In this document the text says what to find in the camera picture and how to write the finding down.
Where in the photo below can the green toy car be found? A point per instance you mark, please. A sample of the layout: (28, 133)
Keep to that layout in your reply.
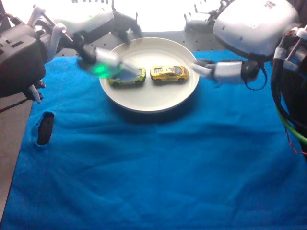
(130, 81)

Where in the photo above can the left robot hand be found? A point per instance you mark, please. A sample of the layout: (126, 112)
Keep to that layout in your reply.
(96, 22)

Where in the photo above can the white round plate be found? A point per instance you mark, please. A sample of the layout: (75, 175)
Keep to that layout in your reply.
(148, 98)

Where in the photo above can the blue cloth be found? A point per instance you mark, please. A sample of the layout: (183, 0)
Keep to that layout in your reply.
(153, 167)

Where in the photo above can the yellow toy car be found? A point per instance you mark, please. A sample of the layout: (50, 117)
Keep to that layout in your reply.
(168, 76)

